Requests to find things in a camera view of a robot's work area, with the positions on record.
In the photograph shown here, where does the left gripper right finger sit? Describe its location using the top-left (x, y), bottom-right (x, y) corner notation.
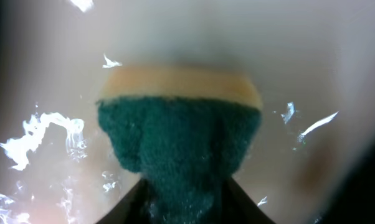
top-left (221, 178), bottom-right (275, 224)

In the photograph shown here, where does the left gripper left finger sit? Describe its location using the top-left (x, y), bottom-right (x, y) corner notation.
top-left (96, 179), bottom-right (151, 224)

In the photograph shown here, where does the green yellow scrub sponge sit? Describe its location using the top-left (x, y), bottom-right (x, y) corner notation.
top-left (97, 66), bottom-right (262, 223)

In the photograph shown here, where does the black water basin tray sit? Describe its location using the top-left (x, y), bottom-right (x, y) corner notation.
top-left (0, 1), bottom-right (375, 223)

